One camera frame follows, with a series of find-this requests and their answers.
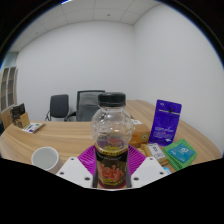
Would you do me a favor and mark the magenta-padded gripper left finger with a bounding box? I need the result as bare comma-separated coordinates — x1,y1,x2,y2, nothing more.
55,144,98,189

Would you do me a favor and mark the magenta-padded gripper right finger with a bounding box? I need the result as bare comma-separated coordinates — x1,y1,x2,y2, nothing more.
127,144,170,189

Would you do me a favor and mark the clear bottle with black cap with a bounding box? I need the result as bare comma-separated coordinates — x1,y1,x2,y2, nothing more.
90,92,135,190

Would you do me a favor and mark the wooden box with white label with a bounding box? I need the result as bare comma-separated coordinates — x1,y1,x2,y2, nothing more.
140,142,170,167

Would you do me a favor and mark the green flat packet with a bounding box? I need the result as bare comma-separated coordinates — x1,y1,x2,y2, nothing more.
162,138,198,172

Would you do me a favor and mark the white cup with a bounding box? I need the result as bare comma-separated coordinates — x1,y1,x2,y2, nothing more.
30,146,64,175

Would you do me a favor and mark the brown cardboard box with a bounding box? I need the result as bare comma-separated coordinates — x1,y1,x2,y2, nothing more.
128,119,151,149

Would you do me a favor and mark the teal flat packet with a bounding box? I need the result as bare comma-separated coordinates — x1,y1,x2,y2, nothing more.
167,143,197,164

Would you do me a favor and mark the purple stand-up pouch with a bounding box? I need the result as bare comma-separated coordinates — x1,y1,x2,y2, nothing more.
148,99,183,147

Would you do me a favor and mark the small white and green packet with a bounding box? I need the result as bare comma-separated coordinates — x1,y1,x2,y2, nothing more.
21,122,45,134

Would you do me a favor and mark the grey mesh office chair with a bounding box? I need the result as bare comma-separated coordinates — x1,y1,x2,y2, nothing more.
64,89,106,123

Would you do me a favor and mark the dark grey office chair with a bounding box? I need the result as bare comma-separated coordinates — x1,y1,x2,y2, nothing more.
44,94,70,122

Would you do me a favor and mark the dark card in wooden stand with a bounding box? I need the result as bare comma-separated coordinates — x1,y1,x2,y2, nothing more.
0,103,31,130

